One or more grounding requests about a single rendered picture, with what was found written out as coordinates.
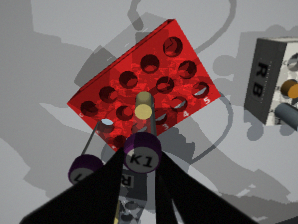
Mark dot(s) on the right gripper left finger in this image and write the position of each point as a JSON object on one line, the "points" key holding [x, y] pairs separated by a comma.
{"points": [[89, 201]]}

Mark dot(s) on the red rack with round wells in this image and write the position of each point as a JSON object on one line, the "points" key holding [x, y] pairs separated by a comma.
{"points": [[146, 67]]}

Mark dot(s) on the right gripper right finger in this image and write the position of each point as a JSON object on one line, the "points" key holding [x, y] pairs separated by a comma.
{"points": [[195, 203]]}

